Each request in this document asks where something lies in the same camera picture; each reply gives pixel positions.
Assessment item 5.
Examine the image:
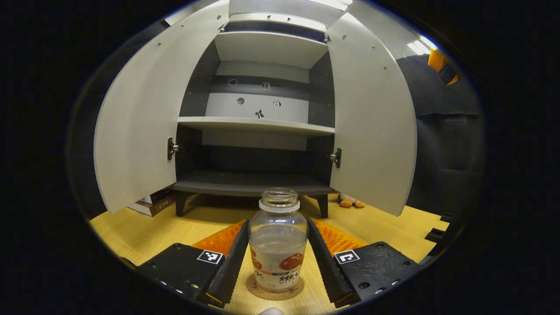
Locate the grey cabinet drawer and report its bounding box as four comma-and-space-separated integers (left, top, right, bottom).
227, 0, 348, 28

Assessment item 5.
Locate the brown cover book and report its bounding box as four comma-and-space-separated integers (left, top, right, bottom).
149, 192, 178, 217

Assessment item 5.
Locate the round brown cork coaster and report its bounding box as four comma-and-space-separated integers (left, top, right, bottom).
246, 273, 305, 301

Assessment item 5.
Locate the white cover book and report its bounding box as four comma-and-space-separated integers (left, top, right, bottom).
127, 195, 165, 216

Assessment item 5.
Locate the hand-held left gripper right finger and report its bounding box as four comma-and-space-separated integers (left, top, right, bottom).
307, 217, 425, 309

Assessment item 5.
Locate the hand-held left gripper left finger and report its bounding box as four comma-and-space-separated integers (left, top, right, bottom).
136, 219, 251, 309

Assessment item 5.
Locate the penguin plush toy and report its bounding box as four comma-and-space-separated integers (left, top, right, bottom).
337, 192, 366, 209

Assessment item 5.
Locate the clear bottle with red label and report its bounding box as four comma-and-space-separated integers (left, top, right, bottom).
248, 188, 309, 293

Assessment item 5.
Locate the grey cabinet door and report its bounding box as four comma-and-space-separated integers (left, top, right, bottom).
93, 0, 230, 215
326, 11, 418, 217

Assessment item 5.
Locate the black backdrop cloth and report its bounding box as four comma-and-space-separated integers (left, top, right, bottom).
66, 17, 486, 228

